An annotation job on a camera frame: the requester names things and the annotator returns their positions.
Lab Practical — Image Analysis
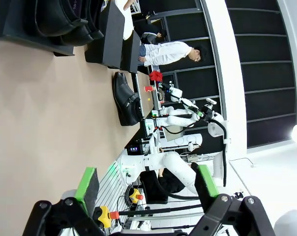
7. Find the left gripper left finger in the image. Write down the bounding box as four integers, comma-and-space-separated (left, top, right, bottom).
22, 167, 108, 236

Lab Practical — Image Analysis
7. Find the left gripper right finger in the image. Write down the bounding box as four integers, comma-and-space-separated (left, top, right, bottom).
187, 163, 280, 236

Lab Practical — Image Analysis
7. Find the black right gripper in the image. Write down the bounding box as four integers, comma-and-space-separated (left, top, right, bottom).
194, 104, 217, 122

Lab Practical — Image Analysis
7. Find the black leather dress shoe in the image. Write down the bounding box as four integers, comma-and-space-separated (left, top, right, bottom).
113, 71, 142, 127
84, 0, 105, 40
120, 72, 145, 121
34, 0, 95, 47

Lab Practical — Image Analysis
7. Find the person in dark top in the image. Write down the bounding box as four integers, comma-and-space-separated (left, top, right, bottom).
140, 24, 168, 45

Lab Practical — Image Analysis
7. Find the black shoe stand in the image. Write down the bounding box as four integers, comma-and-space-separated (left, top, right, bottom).
0, 0, 76, 57

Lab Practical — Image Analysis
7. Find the person's left hand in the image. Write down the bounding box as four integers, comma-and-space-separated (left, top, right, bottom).
123, 0, 140, 11

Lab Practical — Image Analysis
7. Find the yellow emergency stop button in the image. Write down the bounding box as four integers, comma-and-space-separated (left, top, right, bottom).
92, 206, 120, 229
129, 188, 144, 204

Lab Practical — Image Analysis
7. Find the black metal rod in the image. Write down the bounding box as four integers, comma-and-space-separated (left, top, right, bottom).
118, 203, 204, 217

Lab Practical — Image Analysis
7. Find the brown background table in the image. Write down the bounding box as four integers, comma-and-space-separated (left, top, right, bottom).
134, 72, 162, 118

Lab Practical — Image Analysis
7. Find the red ribbon bow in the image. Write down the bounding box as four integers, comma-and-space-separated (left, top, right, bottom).
148, 70, 163, 82

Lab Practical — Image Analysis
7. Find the black controller with display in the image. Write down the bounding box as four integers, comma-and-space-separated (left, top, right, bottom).
124, 139, 146, 156

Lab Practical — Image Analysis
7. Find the man in white shirt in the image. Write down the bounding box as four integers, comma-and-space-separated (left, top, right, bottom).
138, 41, 208, 67

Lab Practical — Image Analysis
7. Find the black right arm hose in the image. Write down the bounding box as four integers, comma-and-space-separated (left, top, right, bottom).
211, 119, 230, 188

